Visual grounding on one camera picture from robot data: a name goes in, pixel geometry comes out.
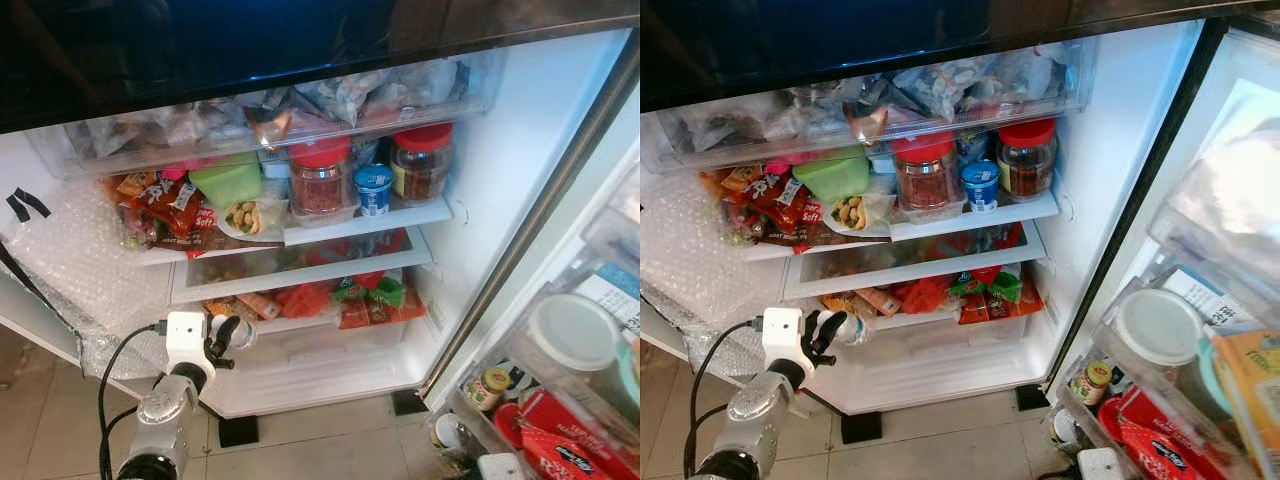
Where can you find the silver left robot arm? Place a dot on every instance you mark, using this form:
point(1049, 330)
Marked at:
point(755, 410)
point(165, 410)

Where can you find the sandwich wrap picture packet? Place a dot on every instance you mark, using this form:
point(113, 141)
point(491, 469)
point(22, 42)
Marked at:
point(245, 217)
point(852, 212)

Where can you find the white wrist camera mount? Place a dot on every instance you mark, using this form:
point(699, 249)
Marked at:
point(500, 467)
point(782, 335)
point(1100, 464)
point(185, 338)

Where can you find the clear printed frozen bag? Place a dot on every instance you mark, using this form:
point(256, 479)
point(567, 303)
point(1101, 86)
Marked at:
point(345, 95)
point(940, 90)

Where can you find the white blue small box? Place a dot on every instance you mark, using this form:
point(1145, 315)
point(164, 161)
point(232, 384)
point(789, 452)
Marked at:
point(882, 163)
point(275, 165)

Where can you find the white-edged glass shelf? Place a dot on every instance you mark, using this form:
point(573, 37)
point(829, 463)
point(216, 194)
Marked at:
point(380, 222)
point(985, 220)

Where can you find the black tape strip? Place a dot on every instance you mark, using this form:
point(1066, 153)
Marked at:
point(18, 207)
point(38, 203)

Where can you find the red flat snack packet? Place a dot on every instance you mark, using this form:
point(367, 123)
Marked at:
point(1005, 310)
point(385, 315)

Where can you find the blue yoghurt cup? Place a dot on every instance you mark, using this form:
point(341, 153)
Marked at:
point(980, 185)
point(373, 190)

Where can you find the red lid jar brown contents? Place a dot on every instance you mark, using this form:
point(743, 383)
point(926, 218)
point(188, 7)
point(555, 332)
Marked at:
point(420, 170)
point(1027, 165)

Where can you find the white labelled box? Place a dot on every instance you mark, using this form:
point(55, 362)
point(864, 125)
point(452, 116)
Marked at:
point(1200, 292)
point(610, 295)

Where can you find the black fridge foot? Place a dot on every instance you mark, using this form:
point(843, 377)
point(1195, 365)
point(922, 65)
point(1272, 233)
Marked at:
point(410, 403)
point(1032, 398)
point(238, 431)
point(860, 427)

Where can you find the orange juice carton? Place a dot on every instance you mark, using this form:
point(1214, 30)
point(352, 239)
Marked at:
point(1250, 390)

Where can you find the clear plastic bottle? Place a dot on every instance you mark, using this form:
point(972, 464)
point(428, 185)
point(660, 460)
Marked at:
point(247, 333)
point(852, 330)

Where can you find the refrigerator door with shelves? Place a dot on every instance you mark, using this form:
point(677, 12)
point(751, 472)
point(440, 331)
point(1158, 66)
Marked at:
point(1240, 100)
point(600, 170)

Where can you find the small white cap bottle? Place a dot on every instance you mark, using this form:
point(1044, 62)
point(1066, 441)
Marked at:
point(447, 432)
point(1063, 428)

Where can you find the yellow lid small jar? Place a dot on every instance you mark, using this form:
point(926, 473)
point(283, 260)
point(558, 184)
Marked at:
point(1090, 383)
point(488, 390)

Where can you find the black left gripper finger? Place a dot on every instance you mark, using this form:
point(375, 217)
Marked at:
point(227, 330)
point(823, 354)
point(224, 358)
point(828, 326)

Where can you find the green plastic container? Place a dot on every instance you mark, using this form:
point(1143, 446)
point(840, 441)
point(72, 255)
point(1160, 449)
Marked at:
point(833, 177)
point(228, 182)

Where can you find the black white refrigerator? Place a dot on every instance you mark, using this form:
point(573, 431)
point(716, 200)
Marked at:
point(1130, 150)
point(540, 150)

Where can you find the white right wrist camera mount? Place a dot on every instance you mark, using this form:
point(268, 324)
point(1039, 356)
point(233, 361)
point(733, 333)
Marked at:
point(1100, 464)
point(500, 467)

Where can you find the pink plastic item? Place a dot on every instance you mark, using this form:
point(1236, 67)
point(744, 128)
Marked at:
point(785, 166)
point(185, 170)

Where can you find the clear flat fridge drawer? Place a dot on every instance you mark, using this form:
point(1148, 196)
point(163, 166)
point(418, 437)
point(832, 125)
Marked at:
point(300, 265)
point(900, 262)

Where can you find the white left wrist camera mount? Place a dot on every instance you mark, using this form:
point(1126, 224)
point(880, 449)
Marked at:
point(782, 335)
point(185, 338)

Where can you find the red printed food package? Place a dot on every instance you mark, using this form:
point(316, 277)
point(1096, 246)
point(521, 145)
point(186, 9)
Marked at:
point(565, 450)
point(1165, 445)

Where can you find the white lid clear tub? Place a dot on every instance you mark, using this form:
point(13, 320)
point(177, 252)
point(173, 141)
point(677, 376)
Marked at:
point(1158, 325)
point(572, 330)

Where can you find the copper foil frozen bag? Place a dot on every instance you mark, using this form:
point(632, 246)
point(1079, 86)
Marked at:
point(270, 125)
point(868, 120)

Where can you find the red plastic bag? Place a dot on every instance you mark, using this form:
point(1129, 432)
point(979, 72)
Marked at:
point(308, 300)
point(925, 295)

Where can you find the teal plastic container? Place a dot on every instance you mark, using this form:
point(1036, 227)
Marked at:
point(630, 370)
point(1205, 370)

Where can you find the red snack packet white label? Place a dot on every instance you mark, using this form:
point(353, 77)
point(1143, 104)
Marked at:
point(795, 210)
point(185, 215)

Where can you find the white crisper drawer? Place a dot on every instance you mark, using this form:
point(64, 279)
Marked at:
point(930, 365)
point(320, 370)

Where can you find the clear chiller drawer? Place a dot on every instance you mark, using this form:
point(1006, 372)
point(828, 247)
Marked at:
point(120, 140)
point(720, 130)

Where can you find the orange red snack packet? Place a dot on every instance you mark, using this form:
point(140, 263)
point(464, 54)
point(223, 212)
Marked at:
point(735, 195)
point(135, 200)

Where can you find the clear bubble wrap sheet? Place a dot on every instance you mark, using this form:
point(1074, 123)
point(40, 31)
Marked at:
point(690, 260)
point(70, 260)

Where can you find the green red snack packet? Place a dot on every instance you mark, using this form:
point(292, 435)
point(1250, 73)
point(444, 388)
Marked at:
point(385, 292)
point(1003, 287)

